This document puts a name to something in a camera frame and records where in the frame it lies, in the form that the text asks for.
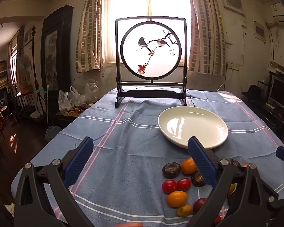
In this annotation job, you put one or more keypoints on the black cabinet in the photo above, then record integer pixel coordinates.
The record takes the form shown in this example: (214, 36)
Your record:
(267, 115)

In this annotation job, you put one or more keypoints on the wall power outlet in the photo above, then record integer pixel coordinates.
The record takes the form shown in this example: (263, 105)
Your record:
(232, 66)

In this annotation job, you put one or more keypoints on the computer monitor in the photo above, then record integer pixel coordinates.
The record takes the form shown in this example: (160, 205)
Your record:
(279, 92)

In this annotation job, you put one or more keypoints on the black hat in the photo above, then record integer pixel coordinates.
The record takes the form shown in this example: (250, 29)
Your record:
(253, 89)

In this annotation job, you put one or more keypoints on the dark framed painting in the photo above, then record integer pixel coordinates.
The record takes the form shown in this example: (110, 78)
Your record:
(52, 52)

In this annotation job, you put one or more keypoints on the white plate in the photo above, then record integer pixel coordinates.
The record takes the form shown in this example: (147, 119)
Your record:
(191, 123)

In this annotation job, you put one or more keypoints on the dark red tomato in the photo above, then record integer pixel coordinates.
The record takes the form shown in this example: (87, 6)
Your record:
(200, 204)

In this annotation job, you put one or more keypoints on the small yellow tomato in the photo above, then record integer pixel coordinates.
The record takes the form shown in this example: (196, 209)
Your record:
(184, 210)

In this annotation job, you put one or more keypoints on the white wall vent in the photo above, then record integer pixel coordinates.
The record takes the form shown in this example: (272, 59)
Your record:
(232, 1)

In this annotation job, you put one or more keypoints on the red cherry tomato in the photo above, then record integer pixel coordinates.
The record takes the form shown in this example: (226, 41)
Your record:
(184, 184)
(169, 186)

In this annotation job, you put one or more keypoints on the standing fan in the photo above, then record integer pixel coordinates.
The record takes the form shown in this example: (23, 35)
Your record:
(24, 66)

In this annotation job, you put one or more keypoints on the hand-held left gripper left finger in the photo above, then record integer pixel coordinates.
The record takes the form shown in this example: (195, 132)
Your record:
(80, 160)

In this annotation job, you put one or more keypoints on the white air conditioner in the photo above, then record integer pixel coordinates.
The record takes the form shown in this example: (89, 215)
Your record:
(280, 19)

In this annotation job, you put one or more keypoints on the bird painting table screen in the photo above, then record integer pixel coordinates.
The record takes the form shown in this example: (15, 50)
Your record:
(151, 92)

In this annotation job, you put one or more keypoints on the low side table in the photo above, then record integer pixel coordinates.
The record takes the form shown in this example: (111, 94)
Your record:
(68, 114)

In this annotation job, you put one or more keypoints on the small white wall frame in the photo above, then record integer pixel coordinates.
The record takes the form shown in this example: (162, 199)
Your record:
(259, 32)

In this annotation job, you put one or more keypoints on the checked curtain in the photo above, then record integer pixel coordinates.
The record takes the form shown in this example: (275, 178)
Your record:
(206, 28)
(88, 28)

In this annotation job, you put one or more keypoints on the window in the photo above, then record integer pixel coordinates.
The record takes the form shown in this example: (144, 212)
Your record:
(130, 4)

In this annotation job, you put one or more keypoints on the wooden coat rack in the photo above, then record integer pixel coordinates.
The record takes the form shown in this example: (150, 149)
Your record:
(33, 52)

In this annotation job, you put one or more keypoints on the mop with bucket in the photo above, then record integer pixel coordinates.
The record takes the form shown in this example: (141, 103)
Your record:
(53, 132)

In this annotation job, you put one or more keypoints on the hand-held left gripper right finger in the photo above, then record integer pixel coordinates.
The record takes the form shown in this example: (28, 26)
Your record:
(202, 162)

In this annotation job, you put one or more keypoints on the blue striped tablecloth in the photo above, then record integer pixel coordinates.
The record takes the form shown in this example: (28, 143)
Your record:
(123, 146)

